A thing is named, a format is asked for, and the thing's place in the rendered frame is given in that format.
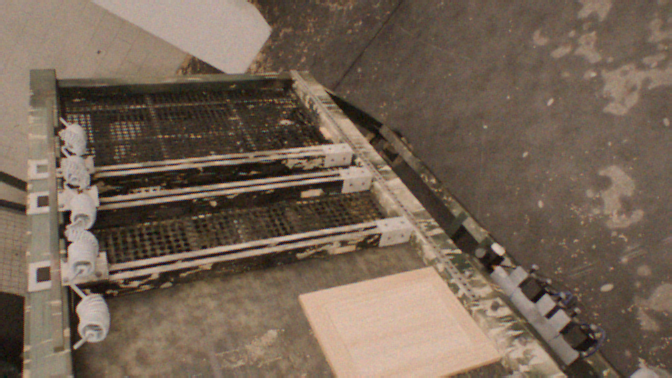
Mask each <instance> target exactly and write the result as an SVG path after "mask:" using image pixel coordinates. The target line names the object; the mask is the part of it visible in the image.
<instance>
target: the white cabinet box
mask: <svg viewBox="0 0 672 378"><path fill-rule="evenodd" d="M90 1H93V2H95V3H97V4H98V5H100V6H102V7H104V9H106V10H108V11H111V12H113V13H114V14H116V15H118V16H120V17H122V18H124V19H127V20H129V21H131V22H132V23H134V25H136V26H138V27H140V28H143V29H145V30H147V31H148V32H150V33H152V34H154V35H156V36H158V37H161V38H163V39H164V40H166V42H168V43H170V44H172V45H174V46H176V47H179V48H180V49H182V50H184V51H186V52H188V53H190V54H192V55H195V56H196V57H198V58H199V59H200V60H202V61H204V62H206V63H208V64H210V65H213V66H214V67H216V68H218V69H220V70H222V71H224V72H226V73H244V71H245V70H246V68H248V67H249V65H250V64H251V63H252V61H253V60H254V57H255V56H256V54H257V53H258V51H259V50H260V48H261V47H262V46H263V44H264V43H266V41H267V39H268V37H269V36H270V34H271V31H272V29H271V28H270V26H269V25H268V24H267V21H265V20H264V18H263V17H262V16H261V14H260V13H259V12H258V10H257V9H256V8H255V7H254V6H253V4H252V3H250V2H249V1H246V0H90Z"/></svg>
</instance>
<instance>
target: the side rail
mask: <svg viewBox="0 0 672 378"><path fill-rule="evenodd" d="M291 83H292V77H291V76H290V74H289V73H288V72H256V73H223V74H190V75H157V76H126V78H108V77H93V79H60V80H59V86H57V88H59V89H60V98H61V97H85V96H109V94H132V93H155V92H180V91H203V90H226V89H251V88H274V87H291Z"/></svg>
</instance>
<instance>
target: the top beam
mask: <svg viewBox="0 0 672 378"><path fill-rule="evenodd" d="M46 100H52V101H53V115H54V126H59V132H62V129H61V120H60V118H61V114H60V98H59V90H58V88H57V81H56V73H55V69H31V70H30V100H29V153H28V206H27V259H25V312H24V366H23V378H77V373H76V357H75V349H74V348H73V346H74V345H75V340H74V324H73V308H72V292H71V285H66V286H63V287H62V291H63V313H64V335H65V351H61V352H56V354H54V351H53V343H52V304H51V289H49V290H42V291H37V292H29V264H30V263H36V262H42V261H50V227H49V213H40V214H30V193H37V192H47V191H49V189H48V178H44V179H32V180H31V161H36V160H48V151H47V112H46ZM62 146H63V145H62V136H60V134H59V137H55V157H60V158H63V151H62ZM56 180H58V190H60V189H62V190H65V188H64V186H65V185H64V182H65V178H64V177H56ZM59 224H64V227H65V230H67V229H68V228H66V226H67V210H65V211H59ZM60 247H61V259H63V258H69V256H68V247H69V243H68V237H66V233H65V239H60Z"/></svg>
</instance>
